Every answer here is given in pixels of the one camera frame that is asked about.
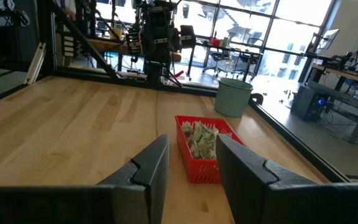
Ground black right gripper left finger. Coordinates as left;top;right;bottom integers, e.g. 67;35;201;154
98;134;170;224

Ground red plastic mesh basket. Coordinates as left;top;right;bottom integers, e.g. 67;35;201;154
175;114;249;184

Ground tilted desk monitor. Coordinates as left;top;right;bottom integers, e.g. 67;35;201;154
316;28;341;51

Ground wooden background table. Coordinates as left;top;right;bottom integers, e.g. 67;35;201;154
87;37;183;73

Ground black office chair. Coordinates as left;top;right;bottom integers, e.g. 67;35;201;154
202;49;229;76
237;36;262;80

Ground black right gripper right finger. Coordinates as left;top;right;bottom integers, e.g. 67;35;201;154
215;134;323;224

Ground wooden desk grey legs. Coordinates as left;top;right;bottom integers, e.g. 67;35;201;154
306;62;358;144

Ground white leaning strip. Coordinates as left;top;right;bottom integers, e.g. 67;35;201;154
25;42;47;86

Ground green mug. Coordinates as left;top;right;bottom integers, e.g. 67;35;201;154
213;77;264;118

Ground black tower with blue light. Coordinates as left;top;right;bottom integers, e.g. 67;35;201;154
290;83;334;123

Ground person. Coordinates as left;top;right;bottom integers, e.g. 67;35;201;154
61;0;78;22

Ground black background table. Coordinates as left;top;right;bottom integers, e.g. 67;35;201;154
194;39;264;82

